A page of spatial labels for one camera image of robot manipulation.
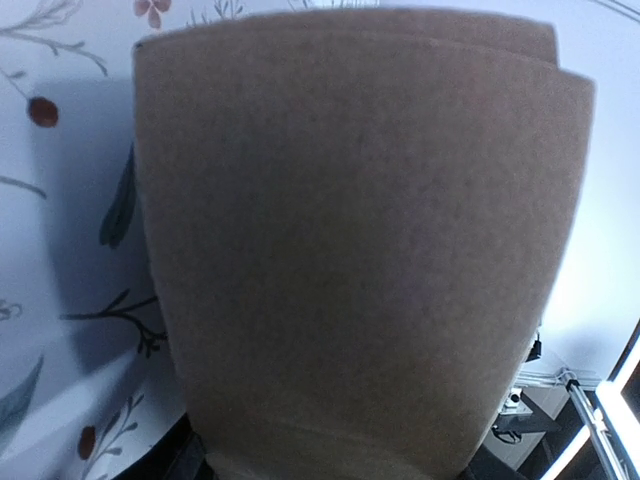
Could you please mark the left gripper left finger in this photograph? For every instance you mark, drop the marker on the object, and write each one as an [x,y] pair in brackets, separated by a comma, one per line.
[179,455]

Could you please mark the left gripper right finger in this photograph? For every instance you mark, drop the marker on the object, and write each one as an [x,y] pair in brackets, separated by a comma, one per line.
[486,466]

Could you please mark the brown cardboard box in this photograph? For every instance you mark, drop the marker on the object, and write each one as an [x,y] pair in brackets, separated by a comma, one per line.
[354,220]

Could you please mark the floral patterned table mat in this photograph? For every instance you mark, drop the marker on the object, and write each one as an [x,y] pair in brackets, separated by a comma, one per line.
[87,386]

